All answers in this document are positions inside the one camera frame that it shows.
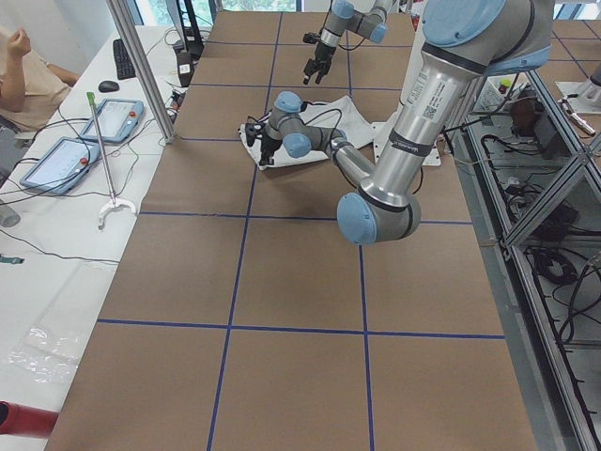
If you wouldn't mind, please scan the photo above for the far blue teach pendant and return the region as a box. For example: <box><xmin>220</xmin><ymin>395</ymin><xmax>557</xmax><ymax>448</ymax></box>
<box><xmin>97</xmin><ymin>99</ymin><xmax>145</xmax><ymax>144</ymax></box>

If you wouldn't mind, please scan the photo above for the white reacher grabber tool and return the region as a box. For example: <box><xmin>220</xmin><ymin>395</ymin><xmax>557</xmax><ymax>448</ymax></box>
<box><xmin>86</xmin><ymin>91</ymin><xmax>137</xmax><ymax>230</ymax></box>

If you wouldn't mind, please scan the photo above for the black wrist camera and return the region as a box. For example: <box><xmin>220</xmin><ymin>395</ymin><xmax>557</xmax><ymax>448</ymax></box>
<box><xmin>244</xmin><ymin>122</ymin><xmax>265</xmax><ymax>148</ymax></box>
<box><xmin>302</xmin><ymin>32</ymin><xmax>320</xmax><ymax>45</ymax></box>

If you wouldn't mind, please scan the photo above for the near blue teach pendant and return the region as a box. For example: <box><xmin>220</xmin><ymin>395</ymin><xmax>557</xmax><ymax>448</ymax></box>
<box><xmin>20</xmin><ymin>137</ymin><xmax>100</xmax><ymax>194</ymax></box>

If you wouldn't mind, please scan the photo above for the seated person beige shirt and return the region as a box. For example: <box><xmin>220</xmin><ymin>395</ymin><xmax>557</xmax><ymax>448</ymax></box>
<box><xmin>1</xmin><ymin>27</ymin><xmax>80</xmax><ymax>132</ymax></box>

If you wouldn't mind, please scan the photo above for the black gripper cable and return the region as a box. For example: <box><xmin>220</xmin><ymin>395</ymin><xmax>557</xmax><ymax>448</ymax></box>
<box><xmin>300</xmin><ymin>101</ymin><xmax>347</xmax><ymax>137</ymax></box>

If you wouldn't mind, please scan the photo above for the red cylinder object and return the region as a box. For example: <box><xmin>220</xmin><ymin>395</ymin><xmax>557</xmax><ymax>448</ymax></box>
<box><xmin>1</xmin><ymin>401</ymin><xmax>59</xmax><ymax>439</ymax></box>

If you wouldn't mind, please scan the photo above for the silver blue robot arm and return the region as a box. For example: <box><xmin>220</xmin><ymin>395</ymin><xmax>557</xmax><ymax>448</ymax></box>
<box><xmin>302</xmin><ymin>0</ymin><xmax>393</xmax><ymax>85</ymax></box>
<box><xmin>252</xmin><ymin>0</ymin><xmax>554</xmax><ymax>245</ymax></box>

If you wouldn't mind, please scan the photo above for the aluminium frame post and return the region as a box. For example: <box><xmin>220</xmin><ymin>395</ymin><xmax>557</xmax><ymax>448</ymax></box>
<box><xmin>106</xmin><ymin>0</ymin><xmax>176</xmax><ymax>144</ymax></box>

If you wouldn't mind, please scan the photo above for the clear plastic bag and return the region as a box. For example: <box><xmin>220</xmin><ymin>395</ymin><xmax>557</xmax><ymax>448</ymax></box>
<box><xmin>8</xmin><ymin>326</ymin><xmax>85</xmax><ymax>383</ymax></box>

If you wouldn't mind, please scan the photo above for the grey cartoon print t-shirt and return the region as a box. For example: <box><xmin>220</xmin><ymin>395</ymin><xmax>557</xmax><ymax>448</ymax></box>
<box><xmin>239</xmin><ymin>95</ymin><xmax>374</xmax><ymax>170</ymax></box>

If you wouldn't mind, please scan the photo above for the blue teach pendant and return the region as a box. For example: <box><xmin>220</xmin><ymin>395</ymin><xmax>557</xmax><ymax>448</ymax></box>
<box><xmin>97</xmin><ymin>99</ymin><xmax>145</xmax><ymax>144</ymax></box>
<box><xmin>20</xmin><ymin>137</ymin><xmax>100</xmax><ymax>194</ymax></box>

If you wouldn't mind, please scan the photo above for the black computer mouse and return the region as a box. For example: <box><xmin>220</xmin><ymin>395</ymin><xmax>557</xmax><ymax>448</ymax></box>
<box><xmin>98</xmin><ymin>80</ymin><xmax>120</xmax><ymax>93</ymax></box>

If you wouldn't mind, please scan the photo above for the black keyboard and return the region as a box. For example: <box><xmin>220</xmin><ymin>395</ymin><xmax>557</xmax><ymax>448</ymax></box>
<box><xmin>113</xmin><ymin>39</ymin><xmax>136</xmax><ymax>80</ymax></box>

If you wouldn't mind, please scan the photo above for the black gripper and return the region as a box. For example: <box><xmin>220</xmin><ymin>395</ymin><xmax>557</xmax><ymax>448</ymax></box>
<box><xmin>302</xmin><ymin>41</ymin><xmax>336</xmax><ymax>85</ymax></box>
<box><xmin>260</xmin><ymin>122</ymin><xmax>283</xmax><ymax>166</ymax></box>

